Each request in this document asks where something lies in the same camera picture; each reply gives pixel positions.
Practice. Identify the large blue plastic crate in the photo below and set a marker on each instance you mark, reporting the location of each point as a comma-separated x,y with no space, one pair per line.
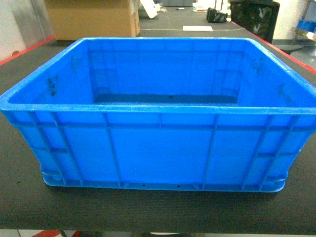
190,114

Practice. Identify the brown cardboard box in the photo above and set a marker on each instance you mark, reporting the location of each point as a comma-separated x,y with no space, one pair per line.
76,19

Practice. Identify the white flat paper sheet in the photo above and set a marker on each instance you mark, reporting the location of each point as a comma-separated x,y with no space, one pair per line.
192,28

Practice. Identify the white plastic object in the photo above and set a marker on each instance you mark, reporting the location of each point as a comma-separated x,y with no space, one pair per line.
151,8

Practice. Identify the small black green device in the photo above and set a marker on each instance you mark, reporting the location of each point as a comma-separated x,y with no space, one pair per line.
214,16

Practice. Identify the black mesh office chair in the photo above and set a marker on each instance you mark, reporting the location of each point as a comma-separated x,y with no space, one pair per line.
257,16

